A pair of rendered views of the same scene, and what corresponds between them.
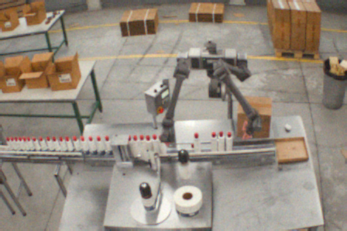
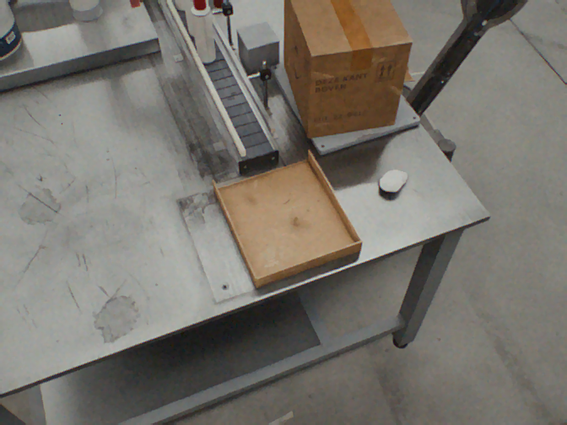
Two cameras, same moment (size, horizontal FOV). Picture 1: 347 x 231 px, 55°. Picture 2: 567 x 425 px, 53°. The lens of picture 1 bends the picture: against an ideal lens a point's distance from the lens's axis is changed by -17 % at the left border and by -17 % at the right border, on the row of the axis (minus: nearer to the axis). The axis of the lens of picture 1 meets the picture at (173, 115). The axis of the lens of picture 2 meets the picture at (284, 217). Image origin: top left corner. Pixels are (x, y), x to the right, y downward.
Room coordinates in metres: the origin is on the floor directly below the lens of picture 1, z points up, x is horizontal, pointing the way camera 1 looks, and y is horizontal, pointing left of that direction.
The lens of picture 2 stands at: (1.81, -1.67, 1.96)
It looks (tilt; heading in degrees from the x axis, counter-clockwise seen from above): 55 degrees down; 60
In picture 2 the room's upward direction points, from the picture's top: straight up
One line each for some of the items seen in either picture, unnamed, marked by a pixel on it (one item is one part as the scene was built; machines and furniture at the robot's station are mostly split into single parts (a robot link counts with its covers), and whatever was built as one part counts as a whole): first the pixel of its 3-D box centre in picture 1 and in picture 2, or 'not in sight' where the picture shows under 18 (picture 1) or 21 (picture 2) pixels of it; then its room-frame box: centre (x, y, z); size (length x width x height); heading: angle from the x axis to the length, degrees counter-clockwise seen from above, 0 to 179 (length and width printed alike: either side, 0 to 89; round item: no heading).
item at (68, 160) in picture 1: (45, 181); not in sight; (2.53, 1.40, 0.47); 1.17 x 0.38 x 0.94; 82
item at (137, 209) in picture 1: (150, 209); not in sight; (1.77, 0.26, 0.89); 0.31 x 0.31 x 0.01
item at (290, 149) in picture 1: (291, 149); (284, 214); (2.21, -0.98, 0.85); 0.30 x 0.26 x 0.04; 82
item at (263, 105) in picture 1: (255, 117); (340, 55); (2.54, -0.70, 0.99); 0.30 x 0.24 x 0.27; 72
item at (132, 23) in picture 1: (139, 22); not in sight; (6.52, 0.40, 0.16); 0.65 x 0.54 x 0.32; 82
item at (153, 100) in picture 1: (157, 98); not in sight; (2.44, 0.10, 1.38); 0.17 x 0.10 x 0.19; 137
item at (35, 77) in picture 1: (39, 70); not in sight; (3.95, 1.61, 0.96); 0.53 x 0.45 x 0.37; 169
